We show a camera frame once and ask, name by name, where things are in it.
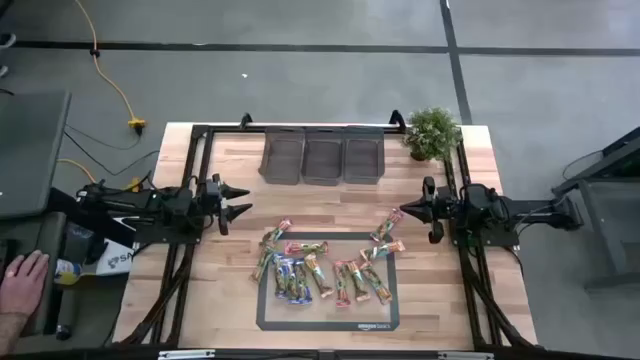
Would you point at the grey-bordered silicone baking mat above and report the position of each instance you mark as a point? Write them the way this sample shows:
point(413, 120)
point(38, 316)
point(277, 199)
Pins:
point(330, 315)

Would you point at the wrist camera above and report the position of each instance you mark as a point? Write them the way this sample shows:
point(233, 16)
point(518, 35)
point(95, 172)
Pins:
point(449, 194)
point(213, 190)

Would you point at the person's forearm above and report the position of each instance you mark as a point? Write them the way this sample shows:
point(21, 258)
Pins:
point(11, 332)

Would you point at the yellow labelled bottle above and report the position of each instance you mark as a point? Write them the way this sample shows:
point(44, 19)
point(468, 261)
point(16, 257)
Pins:
point(67, 272)

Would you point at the silver metal bracket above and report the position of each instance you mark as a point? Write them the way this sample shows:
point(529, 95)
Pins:
point(186, 354)
point(465, 356)

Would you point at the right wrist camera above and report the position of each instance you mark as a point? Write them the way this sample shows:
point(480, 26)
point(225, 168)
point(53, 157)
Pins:
point(449, 194)

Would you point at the white printed box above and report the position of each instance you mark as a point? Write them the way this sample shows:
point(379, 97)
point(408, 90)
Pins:
point(117, 260)

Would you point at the dark grey monitor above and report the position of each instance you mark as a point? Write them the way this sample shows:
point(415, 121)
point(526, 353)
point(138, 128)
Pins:
point(30, 150)

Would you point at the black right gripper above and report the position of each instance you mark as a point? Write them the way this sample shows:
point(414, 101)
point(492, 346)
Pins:
point(440, 210)

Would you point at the dark grey desk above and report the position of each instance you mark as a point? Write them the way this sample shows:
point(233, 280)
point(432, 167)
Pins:
point(50, 235)

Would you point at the potted green plant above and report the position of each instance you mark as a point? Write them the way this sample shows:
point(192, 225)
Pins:
point(432, 132)

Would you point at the red chocolate chip granola bar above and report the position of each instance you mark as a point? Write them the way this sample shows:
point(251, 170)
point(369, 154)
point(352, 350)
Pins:
point(276, 232)
point(306, 247)
point(386, 226)
point(342, 284)

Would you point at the dark grey metal stand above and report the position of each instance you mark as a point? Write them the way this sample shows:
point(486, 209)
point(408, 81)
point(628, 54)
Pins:
point(600, 220)

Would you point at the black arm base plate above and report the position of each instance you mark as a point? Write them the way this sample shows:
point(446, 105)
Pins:
point(150, 236)
point(500, 239)

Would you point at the blue oatmeal raisin granola bar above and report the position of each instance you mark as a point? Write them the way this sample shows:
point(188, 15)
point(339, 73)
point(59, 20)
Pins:
point(279, 275)
point(291, 280)
point(303, 285)

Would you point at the green snack bag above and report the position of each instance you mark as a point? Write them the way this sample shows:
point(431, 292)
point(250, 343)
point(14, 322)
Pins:
point(358, 281)

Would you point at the black table clamp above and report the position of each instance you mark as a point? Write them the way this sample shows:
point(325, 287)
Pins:
point(245, 121)
point(398, 121)

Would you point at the black desk support bar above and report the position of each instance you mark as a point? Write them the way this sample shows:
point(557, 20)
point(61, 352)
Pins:
point(95, 225)

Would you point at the small black round object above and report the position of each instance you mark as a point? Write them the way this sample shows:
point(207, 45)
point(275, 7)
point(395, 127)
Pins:
point(63, 332)

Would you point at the grey plastic bin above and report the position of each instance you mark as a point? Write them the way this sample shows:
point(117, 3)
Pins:
point(282, 160)
point(322, 160)
point(363, 160)

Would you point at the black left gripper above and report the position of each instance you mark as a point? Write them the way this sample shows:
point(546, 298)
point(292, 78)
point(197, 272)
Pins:
point(207, 207)

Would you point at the person's shoe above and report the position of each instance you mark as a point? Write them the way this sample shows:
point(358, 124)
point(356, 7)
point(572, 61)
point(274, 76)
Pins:
point(6, 41)
point(3, 71)

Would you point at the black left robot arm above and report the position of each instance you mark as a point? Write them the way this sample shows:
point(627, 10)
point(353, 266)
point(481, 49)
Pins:
point(170, 207)

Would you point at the black metal table frame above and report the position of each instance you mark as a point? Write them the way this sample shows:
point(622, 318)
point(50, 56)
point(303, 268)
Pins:
point(380, 356)

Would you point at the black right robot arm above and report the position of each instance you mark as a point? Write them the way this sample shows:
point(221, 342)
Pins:
point(482, 205)

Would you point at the person's hand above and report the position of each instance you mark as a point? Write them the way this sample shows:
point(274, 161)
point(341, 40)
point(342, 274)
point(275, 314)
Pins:
point(22, 287)

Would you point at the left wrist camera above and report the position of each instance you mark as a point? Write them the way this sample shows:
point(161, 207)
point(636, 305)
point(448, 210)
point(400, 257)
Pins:
point(213, 190)

